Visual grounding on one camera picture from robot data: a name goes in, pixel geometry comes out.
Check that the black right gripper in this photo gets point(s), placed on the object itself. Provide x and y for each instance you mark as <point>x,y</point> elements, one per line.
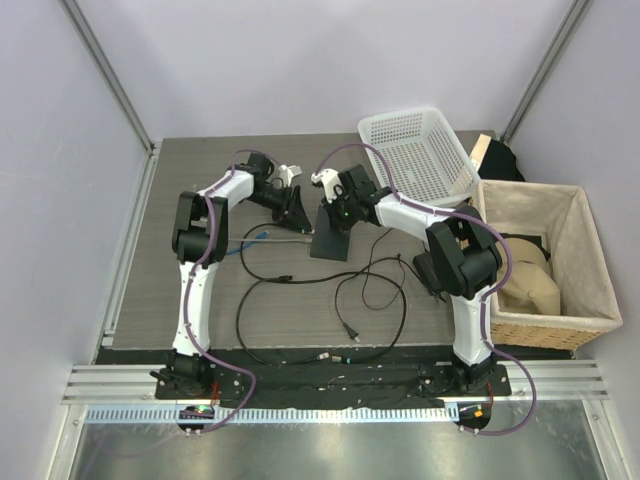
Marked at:
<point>336,223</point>

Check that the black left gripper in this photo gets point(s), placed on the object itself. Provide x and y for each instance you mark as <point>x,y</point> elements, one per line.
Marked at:
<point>297,220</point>

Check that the black network switch box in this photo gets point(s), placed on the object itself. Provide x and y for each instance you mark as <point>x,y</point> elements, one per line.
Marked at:
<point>327,243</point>

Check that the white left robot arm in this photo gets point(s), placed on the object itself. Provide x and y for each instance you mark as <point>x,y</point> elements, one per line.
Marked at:
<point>200,236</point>

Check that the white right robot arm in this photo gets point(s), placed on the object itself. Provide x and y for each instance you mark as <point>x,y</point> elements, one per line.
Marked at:
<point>462,252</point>

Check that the black power adapter brick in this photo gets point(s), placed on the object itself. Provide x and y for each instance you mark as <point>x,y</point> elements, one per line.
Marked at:
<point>424,268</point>

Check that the white plastic mesh basket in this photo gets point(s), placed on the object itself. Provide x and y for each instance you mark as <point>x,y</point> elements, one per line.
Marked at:
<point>419,153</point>

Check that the brown cardboard piece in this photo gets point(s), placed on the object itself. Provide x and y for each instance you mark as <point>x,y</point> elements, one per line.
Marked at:
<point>480,149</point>

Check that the black fabric bag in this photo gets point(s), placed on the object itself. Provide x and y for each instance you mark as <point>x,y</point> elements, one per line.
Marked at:
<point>500,163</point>

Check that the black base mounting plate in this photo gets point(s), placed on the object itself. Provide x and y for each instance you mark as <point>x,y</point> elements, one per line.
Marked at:
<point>400,376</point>

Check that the beige cloth bundle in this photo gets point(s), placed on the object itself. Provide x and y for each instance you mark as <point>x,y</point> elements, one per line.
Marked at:
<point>530,288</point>

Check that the wicker basket with cloth liner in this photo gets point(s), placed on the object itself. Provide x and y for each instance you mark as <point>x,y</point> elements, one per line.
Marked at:
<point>560,216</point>

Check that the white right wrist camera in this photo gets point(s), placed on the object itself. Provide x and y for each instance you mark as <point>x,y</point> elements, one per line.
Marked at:
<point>329,180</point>

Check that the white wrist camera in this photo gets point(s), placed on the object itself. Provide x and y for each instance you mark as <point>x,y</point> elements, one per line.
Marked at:
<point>329,180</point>
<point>286,174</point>

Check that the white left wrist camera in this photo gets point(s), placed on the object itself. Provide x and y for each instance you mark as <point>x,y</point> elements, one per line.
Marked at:
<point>286,174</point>

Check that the aluminium extrusion rail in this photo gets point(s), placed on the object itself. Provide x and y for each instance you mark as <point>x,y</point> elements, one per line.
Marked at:
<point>541,379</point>

